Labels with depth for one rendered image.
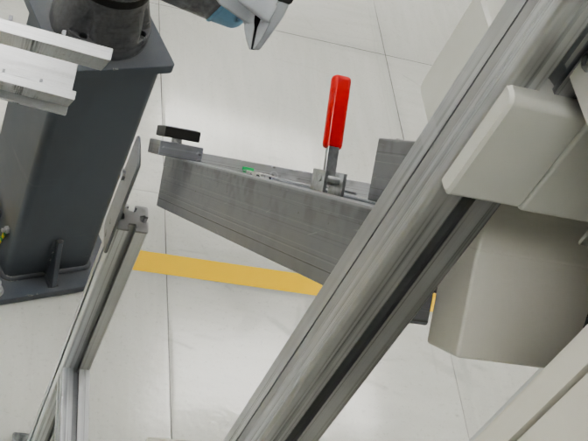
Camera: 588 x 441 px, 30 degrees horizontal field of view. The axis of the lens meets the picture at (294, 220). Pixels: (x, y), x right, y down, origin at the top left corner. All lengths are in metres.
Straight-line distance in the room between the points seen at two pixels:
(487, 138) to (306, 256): 0.32
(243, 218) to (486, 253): 0.39
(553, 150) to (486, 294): 0.13
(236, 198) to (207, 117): 1.47
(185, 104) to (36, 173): 0.72
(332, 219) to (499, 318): 0.18
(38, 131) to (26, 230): 0.23
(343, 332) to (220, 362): 1.44
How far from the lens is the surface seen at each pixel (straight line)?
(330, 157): 0.90
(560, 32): 0.48
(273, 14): 1.11
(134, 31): 1.66
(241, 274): 2.20
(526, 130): 0.50
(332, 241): 0.76
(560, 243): 0.64
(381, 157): 0.81
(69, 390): 1.57
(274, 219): 0.88
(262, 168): 1.34
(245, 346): 2.10
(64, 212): 1.92
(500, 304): 0.63
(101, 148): 1.81
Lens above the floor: 1.65
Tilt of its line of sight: 45 degrees down
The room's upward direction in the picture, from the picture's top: 30 degrees clockwise
